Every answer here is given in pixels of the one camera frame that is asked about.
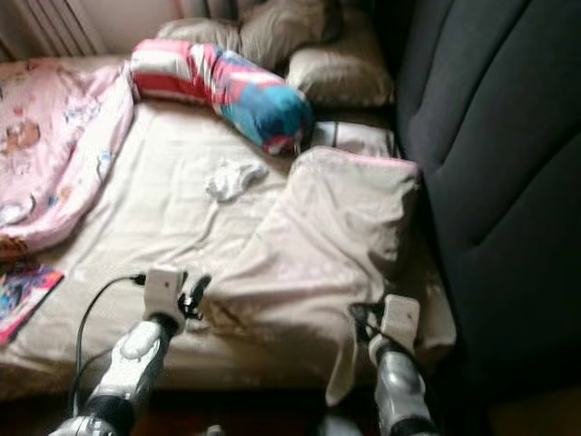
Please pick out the beige floral bed sheet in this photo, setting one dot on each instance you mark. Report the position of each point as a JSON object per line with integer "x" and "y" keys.
{"x": 154, "y": 236}

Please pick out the pink cartoon print quilt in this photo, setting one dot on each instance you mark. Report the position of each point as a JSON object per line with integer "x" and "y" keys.
{"x": 54, "y": 154}

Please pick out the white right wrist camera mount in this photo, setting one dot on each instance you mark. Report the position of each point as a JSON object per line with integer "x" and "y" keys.
{"x": 401, "y": 318}

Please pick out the red white blue bolster pillow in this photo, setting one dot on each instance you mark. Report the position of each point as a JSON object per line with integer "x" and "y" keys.
{"x": 227, "y": 91}

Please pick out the grey white striped pillow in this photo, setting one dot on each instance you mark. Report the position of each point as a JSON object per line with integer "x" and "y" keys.
{"x": 359, "y": 136}

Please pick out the white crumpled sock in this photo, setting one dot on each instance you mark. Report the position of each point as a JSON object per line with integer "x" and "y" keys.
{"x": 233, "y": 179}

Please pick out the colourful picture book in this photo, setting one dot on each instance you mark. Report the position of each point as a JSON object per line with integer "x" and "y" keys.
{"x": 25, "y": 300}

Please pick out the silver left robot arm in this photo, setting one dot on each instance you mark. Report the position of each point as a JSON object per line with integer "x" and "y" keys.
{"x": 132, "y": 368}

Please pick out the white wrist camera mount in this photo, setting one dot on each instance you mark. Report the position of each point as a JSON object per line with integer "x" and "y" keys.
{"x": 163, "y": 289}
{"x": 401, "y": 318}

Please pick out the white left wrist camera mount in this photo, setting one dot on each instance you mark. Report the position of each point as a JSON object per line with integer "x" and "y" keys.
{"x": 163, "y": 289}

